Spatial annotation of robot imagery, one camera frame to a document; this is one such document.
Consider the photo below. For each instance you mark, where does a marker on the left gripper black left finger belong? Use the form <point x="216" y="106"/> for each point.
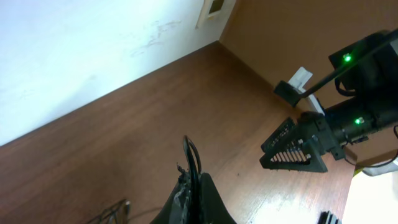
<point x="175" y="210"/>

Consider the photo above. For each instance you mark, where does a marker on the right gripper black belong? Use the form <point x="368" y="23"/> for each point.
<point x="349" y="121"/>

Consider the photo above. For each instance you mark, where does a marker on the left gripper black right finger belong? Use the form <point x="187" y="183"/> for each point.
<point x="212" y="208"/>

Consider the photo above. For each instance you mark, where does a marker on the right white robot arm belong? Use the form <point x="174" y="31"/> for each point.
<point x="366" y="73"/>

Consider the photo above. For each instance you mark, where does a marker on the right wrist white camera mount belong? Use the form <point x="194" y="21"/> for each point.
<point x="296" y="85"/>

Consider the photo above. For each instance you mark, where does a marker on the white wall outlet plate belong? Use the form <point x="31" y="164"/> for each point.
<point x="211" y="9"/>

